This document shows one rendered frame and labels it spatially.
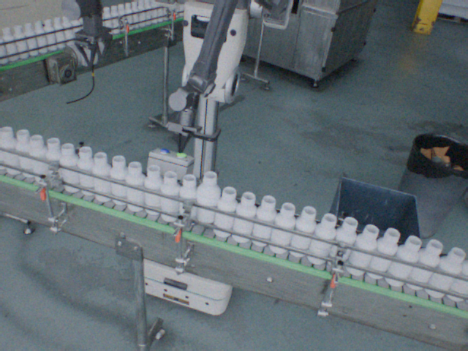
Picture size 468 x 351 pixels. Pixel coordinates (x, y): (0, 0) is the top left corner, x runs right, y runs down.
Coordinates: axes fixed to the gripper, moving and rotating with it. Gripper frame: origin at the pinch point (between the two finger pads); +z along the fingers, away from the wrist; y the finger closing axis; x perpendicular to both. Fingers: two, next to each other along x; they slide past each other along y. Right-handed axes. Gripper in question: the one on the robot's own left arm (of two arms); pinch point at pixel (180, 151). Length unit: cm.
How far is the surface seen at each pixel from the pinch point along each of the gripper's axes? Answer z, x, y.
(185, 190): 6.5, -17.6, 9.1
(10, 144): 8, -18, -52
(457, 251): 3, -16, 87
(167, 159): 2.9, -3.4, -2.8
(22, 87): 6, 64, -117
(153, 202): 13.7, -15.9, -0.8
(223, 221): 12.9, -17.1, 22.1
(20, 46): -16, 63, -118
